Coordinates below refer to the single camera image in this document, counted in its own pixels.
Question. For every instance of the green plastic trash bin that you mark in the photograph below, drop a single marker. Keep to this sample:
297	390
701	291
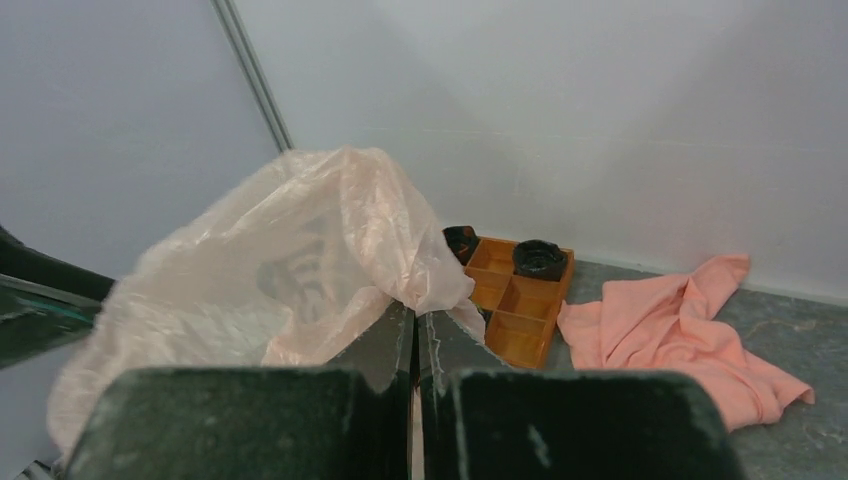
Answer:
46	303

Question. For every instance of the wooden compartment tray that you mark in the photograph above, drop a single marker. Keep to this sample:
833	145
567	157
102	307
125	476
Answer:
522	311

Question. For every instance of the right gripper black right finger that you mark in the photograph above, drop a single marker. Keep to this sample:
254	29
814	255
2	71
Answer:
485	420

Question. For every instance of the rolled tie with orange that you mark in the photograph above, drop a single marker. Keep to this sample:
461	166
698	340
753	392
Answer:
462	241

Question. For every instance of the pink plastic trash bag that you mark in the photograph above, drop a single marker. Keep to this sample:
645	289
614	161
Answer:
288	268

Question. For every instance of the pink cloth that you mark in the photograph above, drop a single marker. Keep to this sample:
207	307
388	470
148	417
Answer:
669	323

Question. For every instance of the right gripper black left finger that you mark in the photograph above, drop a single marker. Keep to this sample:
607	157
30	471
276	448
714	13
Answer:
347	419

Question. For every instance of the rolled black tie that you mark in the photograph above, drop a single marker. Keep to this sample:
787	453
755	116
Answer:
539	259

